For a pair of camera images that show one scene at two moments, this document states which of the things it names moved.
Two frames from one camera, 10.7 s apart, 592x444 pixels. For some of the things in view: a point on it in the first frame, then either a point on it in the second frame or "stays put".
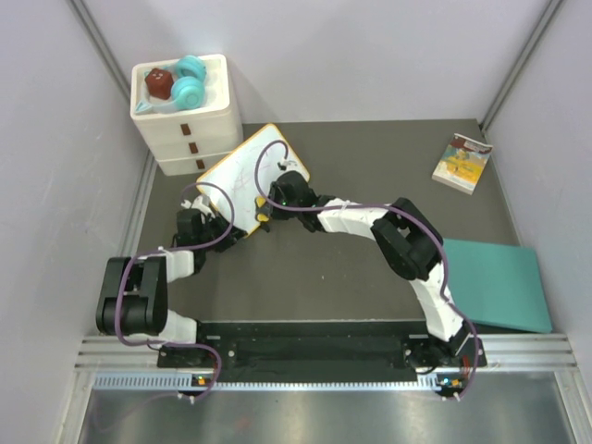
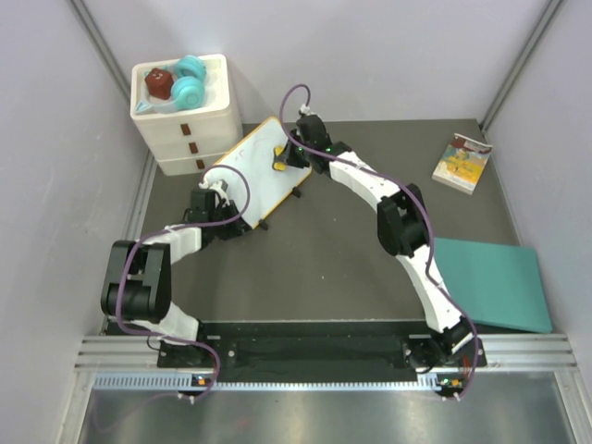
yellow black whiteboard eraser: x=262 y=209 to x=279 y=159
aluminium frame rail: x=504 y=352 stays put
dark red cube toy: x=159 y=83 stays put
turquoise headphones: x=187 y=92 stays put
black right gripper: x=274 y=193 to x=289 y=159
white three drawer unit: x=194 y=140 stays put
